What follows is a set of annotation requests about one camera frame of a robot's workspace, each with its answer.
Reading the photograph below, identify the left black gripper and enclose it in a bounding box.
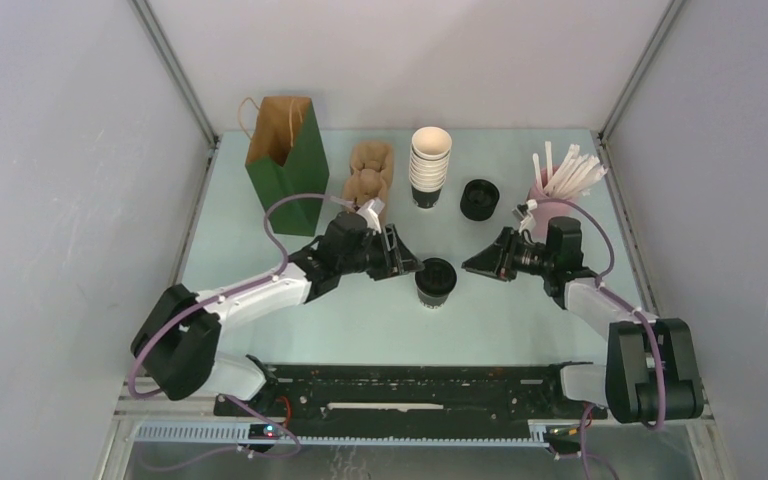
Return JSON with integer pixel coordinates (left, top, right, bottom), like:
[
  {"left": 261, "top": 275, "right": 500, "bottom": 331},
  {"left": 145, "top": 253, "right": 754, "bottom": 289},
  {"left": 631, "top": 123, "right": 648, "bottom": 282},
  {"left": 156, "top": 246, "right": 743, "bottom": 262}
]
[{"left": 338, "top": 224, "right": 423, "bottom": 282}]

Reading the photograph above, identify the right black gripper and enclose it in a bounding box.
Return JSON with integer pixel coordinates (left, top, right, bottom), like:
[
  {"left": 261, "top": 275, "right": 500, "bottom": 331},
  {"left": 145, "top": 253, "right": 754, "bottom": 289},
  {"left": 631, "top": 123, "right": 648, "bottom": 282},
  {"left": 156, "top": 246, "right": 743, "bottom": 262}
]
[{"left": 462, "top": 226, "right": 555, "bottom": 282}]

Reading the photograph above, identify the black cup lid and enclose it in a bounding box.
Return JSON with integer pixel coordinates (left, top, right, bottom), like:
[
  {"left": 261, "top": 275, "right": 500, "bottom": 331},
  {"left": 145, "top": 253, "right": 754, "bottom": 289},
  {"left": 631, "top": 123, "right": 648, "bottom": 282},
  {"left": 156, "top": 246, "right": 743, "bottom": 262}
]
[{"left": 414, "top": 257, "right": 457, "bottom": 286}]

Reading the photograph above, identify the black paper coffee cup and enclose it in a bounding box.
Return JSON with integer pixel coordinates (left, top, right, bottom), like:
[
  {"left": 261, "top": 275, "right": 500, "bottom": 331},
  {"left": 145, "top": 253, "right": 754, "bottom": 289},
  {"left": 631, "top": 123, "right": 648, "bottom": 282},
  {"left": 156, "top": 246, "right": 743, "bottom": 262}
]
[{"left": 416, "top": 282, "right": 456, "bottom": 309}]

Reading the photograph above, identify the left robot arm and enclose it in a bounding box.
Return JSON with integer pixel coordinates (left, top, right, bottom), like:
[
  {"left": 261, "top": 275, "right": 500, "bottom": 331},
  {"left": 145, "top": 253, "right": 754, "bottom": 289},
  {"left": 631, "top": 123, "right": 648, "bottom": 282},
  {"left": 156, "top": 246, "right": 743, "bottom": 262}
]
[{"left": 129, "top": 212, "right": 424, "bottom": 417}]

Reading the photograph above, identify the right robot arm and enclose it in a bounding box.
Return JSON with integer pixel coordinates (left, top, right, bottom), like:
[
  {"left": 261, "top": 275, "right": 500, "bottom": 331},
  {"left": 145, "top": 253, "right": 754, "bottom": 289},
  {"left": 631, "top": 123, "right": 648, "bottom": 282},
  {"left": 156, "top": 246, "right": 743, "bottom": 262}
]
[{"left": 462, "top": 216, "right": 705, "bottom": 427}]

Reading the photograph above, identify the stack of black lids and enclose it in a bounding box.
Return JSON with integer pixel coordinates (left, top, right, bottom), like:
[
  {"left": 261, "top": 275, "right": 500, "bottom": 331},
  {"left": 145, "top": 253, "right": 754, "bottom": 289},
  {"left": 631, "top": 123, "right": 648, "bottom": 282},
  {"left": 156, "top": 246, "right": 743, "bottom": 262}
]
[{"left": 460, "top": 179, "right": 500, "bottom": 221}]

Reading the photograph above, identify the pink straw holder cup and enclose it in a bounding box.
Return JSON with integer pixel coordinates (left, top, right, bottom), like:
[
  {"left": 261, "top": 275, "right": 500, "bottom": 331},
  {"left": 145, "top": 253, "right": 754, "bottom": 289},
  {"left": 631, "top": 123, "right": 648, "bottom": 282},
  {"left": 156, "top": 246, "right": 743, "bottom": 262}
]
[{"left": 527, "top": 183, "right": 579, "bottom": 240}]

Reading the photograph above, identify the brown pulp cup carrier stack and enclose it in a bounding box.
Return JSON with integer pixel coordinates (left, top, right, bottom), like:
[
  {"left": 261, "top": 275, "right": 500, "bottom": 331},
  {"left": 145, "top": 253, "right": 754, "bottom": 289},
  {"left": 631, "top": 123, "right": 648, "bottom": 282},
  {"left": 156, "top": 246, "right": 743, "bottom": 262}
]
[{"left": 342, "top": 140, "right": 395, "bottom": 224}]

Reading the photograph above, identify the white wrapped straws bundle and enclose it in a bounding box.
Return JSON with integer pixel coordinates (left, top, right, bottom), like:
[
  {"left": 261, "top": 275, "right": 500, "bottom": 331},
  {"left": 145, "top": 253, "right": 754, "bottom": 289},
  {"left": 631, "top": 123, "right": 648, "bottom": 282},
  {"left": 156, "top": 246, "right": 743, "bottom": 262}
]
[{"left": 529, "top": 141, "right": 609, "bottom": 200}]

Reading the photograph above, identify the stack of paper cups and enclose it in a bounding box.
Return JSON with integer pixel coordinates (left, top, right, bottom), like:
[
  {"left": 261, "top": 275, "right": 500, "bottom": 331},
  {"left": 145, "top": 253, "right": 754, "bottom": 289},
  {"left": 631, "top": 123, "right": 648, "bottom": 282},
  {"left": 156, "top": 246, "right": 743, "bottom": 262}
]
[{"left": 409, "top": 126, "right": 453, "bottom": 209}]

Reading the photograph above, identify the green paper bag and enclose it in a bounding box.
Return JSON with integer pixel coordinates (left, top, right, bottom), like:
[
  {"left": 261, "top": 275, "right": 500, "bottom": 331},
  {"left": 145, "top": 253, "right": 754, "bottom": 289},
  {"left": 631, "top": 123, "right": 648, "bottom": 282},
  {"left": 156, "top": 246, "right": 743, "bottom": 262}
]
[{"left": 245, "top": 96, "right": 330, "bottom": 209}]

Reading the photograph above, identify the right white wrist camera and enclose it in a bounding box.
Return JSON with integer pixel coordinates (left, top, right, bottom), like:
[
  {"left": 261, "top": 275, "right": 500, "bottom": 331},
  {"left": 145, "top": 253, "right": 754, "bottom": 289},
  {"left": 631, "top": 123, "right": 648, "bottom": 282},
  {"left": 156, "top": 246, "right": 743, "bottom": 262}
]
[{"left": 512, "top": 200, "right": 538, "bottom": 234}]

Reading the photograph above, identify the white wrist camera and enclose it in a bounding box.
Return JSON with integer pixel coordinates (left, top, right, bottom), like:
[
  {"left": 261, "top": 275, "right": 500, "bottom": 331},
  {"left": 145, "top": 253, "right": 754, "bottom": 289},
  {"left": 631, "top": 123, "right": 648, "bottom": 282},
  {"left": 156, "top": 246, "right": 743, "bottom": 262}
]
[
  {"left": 356, "top": 197, "right": 386, "bottom": 233},
  {"left": 512, "top": 200, "right": 538, "bottom": 234}
]

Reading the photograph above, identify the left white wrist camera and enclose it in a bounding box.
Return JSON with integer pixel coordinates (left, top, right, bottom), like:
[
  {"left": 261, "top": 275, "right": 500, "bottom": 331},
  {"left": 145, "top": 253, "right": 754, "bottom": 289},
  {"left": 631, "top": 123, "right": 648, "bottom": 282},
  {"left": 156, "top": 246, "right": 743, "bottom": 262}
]
[{"left": 356, "top": 197, "right": 386, "bottom": 233}]

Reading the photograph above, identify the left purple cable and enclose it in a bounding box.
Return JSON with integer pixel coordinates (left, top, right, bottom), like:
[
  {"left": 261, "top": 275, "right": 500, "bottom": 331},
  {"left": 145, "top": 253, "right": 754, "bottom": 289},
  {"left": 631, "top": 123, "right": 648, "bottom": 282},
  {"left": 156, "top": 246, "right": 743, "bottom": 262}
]
[{"left": 125, "top": 193, "right": 359, "bottom": 473}]

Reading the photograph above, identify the purple cable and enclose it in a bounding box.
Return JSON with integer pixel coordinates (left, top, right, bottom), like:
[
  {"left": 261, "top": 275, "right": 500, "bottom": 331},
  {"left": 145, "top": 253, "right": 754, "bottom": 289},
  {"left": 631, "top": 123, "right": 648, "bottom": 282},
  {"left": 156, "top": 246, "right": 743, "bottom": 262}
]
[
  {"left": 125, "top": 193, "right": 359, "bottom": 473},
  {"left": 532, "top": 197, "right": 667, "bottom": 480}
]

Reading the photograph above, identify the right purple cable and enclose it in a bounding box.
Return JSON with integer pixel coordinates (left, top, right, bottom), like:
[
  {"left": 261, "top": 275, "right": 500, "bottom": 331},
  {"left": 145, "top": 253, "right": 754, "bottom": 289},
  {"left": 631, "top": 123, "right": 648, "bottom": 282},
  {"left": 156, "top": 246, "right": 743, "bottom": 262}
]
[{"left": 532, "top": 197, "right": 667, "bottom": 480}]

